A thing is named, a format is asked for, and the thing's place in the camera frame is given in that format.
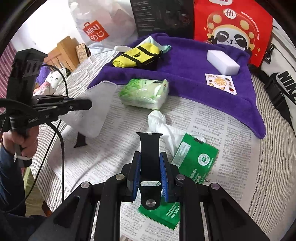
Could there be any fruit print packet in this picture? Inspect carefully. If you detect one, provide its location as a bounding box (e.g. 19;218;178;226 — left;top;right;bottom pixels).
205;73;238;95

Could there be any white spotted plush toy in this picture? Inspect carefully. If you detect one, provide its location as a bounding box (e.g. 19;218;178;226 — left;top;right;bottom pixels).
44;68;71;90

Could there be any black cable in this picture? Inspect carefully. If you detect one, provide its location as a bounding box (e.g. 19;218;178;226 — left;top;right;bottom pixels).
0;65;68;214

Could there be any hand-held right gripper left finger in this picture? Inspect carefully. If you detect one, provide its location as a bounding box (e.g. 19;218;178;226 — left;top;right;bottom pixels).
29;151;142;241

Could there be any white plastic shopping bag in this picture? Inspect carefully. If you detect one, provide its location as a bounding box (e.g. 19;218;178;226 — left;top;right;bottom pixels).
68;0;139;52

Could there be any patterned cardboard box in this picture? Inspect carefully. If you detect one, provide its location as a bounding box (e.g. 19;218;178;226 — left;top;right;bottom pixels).
75;43;90;63

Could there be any green tissue pack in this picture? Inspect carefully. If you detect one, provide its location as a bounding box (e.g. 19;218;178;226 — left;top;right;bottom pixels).
118;78;170;110

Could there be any green wipe packet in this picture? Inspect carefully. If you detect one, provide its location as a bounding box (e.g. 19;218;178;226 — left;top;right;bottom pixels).
137;133;220;230

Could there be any white tissue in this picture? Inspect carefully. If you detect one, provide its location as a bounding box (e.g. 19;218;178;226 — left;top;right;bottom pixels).
147;110;206;154

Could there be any white sock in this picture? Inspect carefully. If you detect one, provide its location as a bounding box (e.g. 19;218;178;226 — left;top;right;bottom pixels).
114;37;160;52

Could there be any purple towel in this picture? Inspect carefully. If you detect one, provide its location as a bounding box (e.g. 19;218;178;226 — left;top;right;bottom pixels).
87;32;265;139

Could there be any white waist bag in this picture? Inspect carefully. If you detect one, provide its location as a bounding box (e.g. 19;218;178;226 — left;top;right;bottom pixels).
248;19;296;130

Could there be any light wooden bed frame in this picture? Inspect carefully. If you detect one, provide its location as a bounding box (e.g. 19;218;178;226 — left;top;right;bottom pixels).
44;36;80;72

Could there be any person's left hand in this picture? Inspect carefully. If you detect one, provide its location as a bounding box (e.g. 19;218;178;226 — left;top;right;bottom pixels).
1;126;40;160

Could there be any black watch strap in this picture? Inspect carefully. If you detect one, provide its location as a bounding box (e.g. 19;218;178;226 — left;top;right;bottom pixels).
136;132;162;211

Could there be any purple cloth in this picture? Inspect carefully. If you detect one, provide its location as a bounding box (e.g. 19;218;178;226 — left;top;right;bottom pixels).
35;68;50;85

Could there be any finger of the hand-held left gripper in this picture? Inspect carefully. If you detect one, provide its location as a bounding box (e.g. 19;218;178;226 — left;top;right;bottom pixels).
33;95;93;107
37;104;92;120

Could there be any yellow small bag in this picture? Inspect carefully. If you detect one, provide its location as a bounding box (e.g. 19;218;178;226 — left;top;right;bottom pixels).
112;42;163;71

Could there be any white mesh pouch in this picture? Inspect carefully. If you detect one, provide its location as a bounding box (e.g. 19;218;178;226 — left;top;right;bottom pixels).
59;80;117;139

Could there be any red paper bag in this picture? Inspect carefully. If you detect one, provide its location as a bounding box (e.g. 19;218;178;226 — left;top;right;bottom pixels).
193;0;273;66

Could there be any newspaper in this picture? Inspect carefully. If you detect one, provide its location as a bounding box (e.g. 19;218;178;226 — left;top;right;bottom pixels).
30;80;255;241

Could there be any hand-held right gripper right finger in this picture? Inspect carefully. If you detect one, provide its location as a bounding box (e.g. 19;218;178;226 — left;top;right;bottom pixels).
159;152;271;241

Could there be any black headphone box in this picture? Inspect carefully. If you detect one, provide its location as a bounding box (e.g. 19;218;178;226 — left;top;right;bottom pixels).
129;0;195;40

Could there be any white sponge block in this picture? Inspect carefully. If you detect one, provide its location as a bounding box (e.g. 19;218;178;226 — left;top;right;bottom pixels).
206;50;241;76

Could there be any person's left forearm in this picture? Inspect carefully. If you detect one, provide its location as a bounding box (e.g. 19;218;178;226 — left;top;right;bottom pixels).
0;146;28;216

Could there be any pink striped cloth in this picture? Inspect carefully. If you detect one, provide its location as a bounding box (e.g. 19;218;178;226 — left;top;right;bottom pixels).
0;43;16;109

